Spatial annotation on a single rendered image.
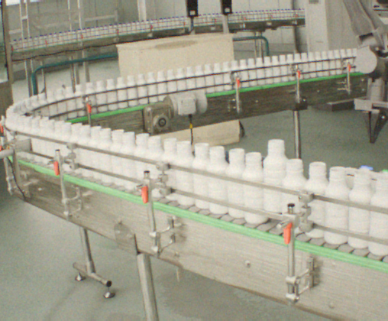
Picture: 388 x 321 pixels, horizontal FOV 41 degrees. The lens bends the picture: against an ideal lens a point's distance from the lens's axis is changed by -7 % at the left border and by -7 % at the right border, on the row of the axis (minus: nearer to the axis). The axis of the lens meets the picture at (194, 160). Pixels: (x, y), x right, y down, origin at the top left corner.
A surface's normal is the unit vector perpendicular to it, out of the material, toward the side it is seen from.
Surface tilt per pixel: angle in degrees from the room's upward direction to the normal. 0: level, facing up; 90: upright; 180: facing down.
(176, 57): 90
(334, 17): 90
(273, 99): 92
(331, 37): 90
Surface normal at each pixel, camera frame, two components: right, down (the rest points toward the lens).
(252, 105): 0.46, 0.21
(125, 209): -0.70, 0.25
